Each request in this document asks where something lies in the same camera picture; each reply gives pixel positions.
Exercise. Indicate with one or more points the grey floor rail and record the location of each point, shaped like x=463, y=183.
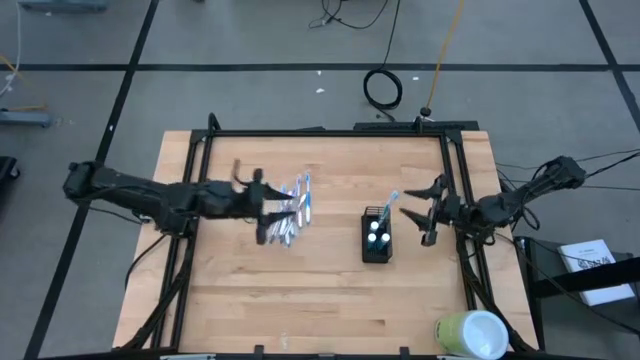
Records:
x=25, y=119
x=65, y=5

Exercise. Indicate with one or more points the black caster foot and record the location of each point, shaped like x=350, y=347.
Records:
x=9, y=169

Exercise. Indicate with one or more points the black side table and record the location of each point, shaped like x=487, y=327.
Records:
x=545, y=260

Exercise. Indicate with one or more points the white book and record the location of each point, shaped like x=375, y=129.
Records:
x=582, y=252

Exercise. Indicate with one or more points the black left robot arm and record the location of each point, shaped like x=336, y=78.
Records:
x=150, y=200

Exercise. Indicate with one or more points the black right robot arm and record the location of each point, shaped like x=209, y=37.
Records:
x=520, y=197

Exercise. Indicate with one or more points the blue toothbrush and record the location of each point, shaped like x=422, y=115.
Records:
x=392, y=200
x=299, y=192
x=307, y=200

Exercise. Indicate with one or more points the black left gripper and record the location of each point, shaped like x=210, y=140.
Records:
x=242, y=200

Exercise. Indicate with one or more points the green disinfecting wipes canister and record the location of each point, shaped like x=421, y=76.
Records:
x=475, y=335

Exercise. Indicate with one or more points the blue mouthwash bottle white cap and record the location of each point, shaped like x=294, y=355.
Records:
x=372, y=239
x=385, y=238

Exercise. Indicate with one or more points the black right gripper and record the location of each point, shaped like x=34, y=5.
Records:
x=450, y=212

